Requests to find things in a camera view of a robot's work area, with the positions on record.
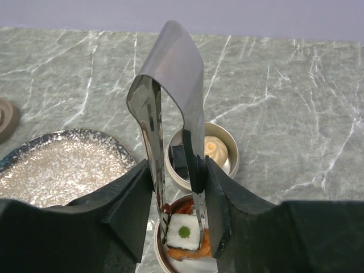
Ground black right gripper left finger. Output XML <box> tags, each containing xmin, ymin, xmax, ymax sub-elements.
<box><xmin>1</xmin><ymin>160</ymin><xmax>153</xmax><ymax>272</ymax></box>

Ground round lunch container far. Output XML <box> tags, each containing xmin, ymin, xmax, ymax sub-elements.
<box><xmin>164</xmin><ymin>122</ymin><xmax>239</xmax><ymax>192</ymax></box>

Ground round lunch container near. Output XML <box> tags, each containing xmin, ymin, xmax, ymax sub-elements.
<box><xmin>153</xmin><ymin>193</ymin><xmax>218</xmax><ymax>273</ymax></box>

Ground white black sushi piece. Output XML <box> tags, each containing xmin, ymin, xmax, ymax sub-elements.
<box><xmin>169</xmin><ymin>144</ymin><xmax>188</xmax><ymax>179</ymax></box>

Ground silver metal tongs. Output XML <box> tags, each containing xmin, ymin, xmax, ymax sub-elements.
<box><xmin>126</xmin><ymin>20</ymin><xmax>206</xmax><ymax>241</ymax></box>

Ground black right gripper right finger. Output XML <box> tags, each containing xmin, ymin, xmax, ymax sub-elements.
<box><xmin>205</xmin><ymin>159</ymin><xmax>363</xmax><ymax>272</ymax></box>

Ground red sauce food piece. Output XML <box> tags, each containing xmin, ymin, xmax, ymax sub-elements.
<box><xmin>162</xmin><ymin>199</ymin><xmax>194</xmax><ymax>216</ymax></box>

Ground speckled ceramic plate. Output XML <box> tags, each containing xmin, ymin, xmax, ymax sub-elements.
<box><xmin>1</xmin><ymin>129</ymin><xmax>136</xmax><ymax>208</ymax></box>

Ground brown round lid far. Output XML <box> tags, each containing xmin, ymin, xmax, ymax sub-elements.
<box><xmin>0</xmin><ymin>97</ymin><xmax>20</xmax><ymax>143</ymax></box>

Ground orange fried piece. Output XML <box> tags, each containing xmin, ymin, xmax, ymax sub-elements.
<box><xmin>167</xmin><ymin>229</ymin><xmax>212</xmax><ymax>261</ymax></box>

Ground white sushi green dot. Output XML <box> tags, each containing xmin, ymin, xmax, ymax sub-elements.
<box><xmin>166</xmin><ymin>213</ymin><xmax>200</xmax><ymax>251</ymax></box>

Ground beige steamed bun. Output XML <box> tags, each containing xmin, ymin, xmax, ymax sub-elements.
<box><xmin>204</xmin><ymin>136</ymin><xmax>230</xmax><ymax>173</ymax></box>

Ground round lunch container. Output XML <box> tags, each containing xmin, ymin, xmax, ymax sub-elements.
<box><xmin>164</xmin><ymin>122</ymin><xmax>239</xmax><ymax>192</ymax></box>
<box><xmin>153</xmin><ymin>193</ymin><xmax>218</xmax><ymax>273</ymax></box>

